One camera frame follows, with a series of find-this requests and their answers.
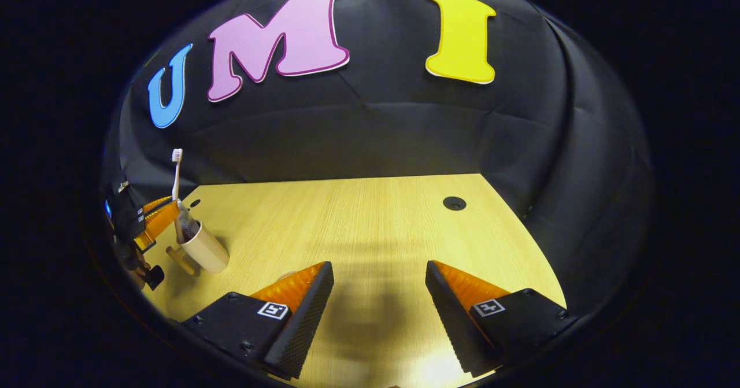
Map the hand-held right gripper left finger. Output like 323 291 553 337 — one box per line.
182 261 335 380

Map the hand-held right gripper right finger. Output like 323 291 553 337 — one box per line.
425 260 579 378

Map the white toothbrush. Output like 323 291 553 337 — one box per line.
171 149 186 244

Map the beige cup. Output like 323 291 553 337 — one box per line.
166 220 230 276

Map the wooden desktop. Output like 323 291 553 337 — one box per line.
142 173 567 388

